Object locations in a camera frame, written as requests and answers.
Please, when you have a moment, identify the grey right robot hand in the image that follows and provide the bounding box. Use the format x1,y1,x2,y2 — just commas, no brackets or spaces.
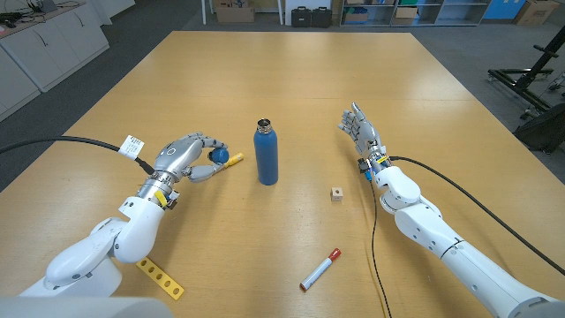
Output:
338,102,383,158

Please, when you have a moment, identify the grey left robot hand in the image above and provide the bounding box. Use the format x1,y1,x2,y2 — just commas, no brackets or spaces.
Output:
152,131,230,185

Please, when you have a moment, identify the blue metal water bottle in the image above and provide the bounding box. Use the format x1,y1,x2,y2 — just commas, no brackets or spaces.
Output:
252,117,280,186

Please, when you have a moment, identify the white marker with red cap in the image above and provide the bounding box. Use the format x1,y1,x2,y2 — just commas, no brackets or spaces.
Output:
299,247,343,292

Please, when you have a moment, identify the black hard case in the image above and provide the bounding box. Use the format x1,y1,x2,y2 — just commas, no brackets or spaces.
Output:
290,5,313,28
311,5,333,29

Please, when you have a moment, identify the small cardboard box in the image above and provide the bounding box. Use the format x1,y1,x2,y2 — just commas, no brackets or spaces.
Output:
394,5,418,27

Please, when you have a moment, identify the yellow perforated strip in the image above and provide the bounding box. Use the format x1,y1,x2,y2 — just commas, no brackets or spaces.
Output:
135,255,185,301

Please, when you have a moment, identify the grey metal shelf unit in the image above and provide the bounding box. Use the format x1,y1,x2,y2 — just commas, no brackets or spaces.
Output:
339,0,492,27

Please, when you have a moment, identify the large cardboard box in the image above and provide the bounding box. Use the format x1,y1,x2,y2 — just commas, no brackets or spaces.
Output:
213,0,256,24

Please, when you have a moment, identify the white cabinet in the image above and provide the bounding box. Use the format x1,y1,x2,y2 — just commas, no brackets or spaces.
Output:
0,0,110,123

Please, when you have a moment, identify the blue panel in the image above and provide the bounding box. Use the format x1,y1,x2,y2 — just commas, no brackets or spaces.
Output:
483,0,516,20

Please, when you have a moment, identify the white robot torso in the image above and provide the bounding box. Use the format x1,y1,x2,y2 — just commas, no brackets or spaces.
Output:
0,295,176,318

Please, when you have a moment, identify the cardboard box with print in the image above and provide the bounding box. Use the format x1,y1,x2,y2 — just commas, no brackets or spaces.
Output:
514,0,561,27

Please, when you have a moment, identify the yellow handled screwdriver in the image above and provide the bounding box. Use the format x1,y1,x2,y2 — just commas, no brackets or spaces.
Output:
222,152,245,170

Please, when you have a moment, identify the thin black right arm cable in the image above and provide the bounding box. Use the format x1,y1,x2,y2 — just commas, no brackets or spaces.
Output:
369,176,394,318

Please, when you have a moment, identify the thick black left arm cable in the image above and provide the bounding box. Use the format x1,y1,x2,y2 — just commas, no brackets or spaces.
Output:
0,134,155,176

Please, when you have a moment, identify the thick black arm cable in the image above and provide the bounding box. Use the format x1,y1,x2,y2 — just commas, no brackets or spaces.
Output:
388,155,565,277
0,134,155,176

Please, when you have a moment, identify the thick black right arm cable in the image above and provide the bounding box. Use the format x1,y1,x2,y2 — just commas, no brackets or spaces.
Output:
388,155,565,277

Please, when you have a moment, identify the white table frame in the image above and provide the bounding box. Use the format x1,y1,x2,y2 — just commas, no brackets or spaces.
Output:
200,0,286,27

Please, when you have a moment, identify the black metal stand frame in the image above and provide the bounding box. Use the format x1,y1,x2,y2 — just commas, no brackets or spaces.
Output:
487,26,565,120

